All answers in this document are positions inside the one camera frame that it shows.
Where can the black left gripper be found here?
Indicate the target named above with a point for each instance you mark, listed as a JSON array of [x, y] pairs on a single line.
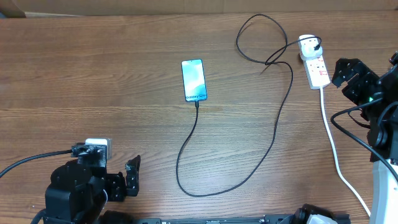
[[119, 189]]

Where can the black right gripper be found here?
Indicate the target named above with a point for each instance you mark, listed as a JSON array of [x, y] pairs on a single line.
[[360, 79]]

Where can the white power strip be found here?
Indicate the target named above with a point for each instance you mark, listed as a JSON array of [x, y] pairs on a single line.
[[316, 73]]

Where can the Samsung Galaxy smartphone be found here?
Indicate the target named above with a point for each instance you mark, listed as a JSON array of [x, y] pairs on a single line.
[[194, 80]]

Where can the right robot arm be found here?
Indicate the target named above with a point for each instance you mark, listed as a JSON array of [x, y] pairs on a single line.
[[382, 144]]

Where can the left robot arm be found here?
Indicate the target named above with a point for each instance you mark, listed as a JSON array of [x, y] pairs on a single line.
[[80, 189]]

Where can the white wall charger plug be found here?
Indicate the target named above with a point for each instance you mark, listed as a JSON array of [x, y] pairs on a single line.
[[310, 47]]

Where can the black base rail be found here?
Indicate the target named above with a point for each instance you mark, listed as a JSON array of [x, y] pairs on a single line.
[[303, 215]]

